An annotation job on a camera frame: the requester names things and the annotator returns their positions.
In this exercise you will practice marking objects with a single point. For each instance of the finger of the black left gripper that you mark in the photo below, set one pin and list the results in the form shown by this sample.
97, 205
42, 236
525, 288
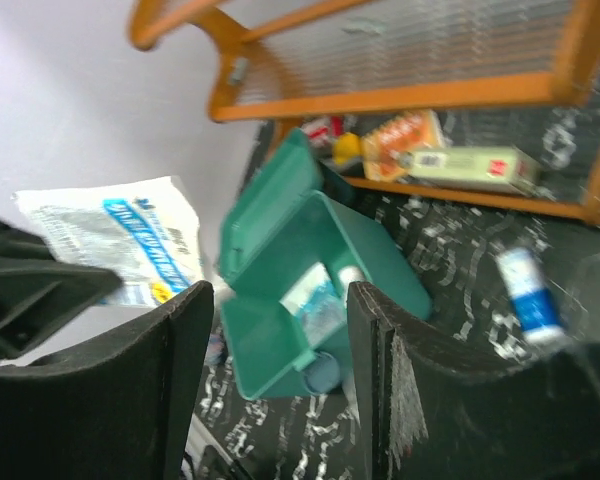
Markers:
39, 294

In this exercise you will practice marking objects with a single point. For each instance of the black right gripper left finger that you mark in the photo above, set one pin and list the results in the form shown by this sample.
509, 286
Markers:
117, 406

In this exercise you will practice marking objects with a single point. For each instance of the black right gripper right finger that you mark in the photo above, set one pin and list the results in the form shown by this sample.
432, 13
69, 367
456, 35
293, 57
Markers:
433, 407

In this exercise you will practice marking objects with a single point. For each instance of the white blue-label packet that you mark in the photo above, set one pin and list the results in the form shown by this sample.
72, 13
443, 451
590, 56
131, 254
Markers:
146, 232

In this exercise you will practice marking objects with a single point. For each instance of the green plastic medicine box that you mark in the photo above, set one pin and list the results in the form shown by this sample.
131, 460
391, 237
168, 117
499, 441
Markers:
290, 248

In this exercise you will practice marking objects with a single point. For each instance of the white bottle green label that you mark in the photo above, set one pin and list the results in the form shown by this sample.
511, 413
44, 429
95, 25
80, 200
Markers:
350, 274

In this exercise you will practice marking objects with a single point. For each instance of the blue white cotton bag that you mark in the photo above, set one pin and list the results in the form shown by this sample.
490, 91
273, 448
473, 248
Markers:
313, 301

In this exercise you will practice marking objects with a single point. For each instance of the orange medicine box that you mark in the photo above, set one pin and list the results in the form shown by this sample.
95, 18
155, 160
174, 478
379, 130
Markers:
387, 149

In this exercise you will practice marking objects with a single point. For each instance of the red white medicine box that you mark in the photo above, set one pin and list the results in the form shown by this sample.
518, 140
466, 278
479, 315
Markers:
324, 131

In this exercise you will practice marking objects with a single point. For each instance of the blue white wrapped roll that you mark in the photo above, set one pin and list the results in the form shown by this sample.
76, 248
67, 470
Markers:
530, 297

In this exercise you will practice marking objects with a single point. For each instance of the pale green long box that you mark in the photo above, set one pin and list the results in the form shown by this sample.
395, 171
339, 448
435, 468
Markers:
506, 170

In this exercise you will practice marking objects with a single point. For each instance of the yellow grey small object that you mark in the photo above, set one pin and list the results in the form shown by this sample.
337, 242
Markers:
346, 147

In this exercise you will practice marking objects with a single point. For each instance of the orange wooden shelf rack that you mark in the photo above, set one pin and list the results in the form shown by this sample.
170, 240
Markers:
370, 57

